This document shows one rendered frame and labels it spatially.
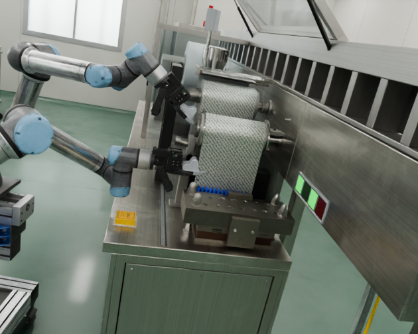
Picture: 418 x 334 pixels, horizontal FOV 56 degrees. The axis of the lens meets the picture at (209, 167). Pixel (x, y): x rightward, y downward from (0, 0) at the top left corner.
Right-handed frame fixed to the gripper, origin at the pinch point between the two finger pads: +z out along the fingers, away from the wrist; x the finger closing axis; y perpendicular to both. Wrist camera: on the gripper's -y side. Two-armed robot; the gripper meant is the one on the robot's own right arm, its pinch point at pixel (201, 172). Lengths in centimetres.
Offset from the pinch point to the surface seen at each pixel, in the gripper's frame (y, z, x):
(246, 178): 0.1, 18.0, -0.2
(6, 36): -17, -259, 556
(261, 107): 24.3, 25.8, 28.4
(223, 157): 7.4, 7.1, -0.2
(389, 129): 37, 36, -52
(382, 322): -110, 151, 57
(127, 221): -17.4, -25.1, -13.5
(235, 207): -6.2, 12.1, -14.4
